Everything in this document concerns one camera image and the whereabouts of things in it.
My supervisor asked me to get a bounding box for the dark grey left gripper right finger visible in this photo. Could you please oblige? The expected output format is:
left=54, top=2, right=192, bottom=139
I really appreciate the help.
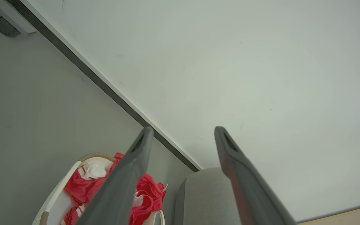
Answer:
left=214, top=126, right=297, bottom=225

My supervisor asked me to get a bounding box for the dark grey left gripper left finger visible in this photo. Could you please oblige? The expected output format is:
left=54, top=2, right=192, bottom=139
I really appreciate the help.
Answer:
left=75, top=126, right=154, bottom=225

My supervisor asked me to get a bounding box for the red and white garment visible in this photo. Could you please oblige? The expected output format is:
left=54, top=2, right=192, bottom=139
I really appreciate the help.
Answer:
left=61, top=152, right=167, bottom=225

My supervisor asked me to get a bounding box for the white perforated laundry basket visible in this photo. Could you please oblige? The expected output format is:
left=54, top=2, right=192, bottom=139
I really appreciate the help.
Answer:
left=32, top=152, right=165, bottom=225

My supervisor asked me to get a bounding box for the grey fabric sofa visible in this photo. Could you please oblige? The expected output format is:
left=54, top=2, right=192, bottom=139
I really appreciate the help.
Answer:
left=173, top=167, right=243, bottom=225

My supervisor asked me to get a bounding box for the black and white baseboard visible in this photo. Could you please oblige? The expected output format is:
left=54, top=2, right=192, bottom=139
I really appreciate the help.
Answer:
left=5, top=0, right=203, bottom=173

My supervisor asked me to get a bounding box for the black caster wheel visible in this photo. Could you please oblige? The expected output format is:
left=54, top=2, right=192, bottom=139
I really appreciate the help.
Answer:
left=0, top=16, right=22, bottom=38

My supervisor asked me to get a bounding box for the grey metal frame foot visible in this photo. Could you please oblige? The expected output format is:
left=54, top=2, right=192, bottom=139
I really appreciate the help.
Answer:
left=0, top=0, right=37, bottom=35

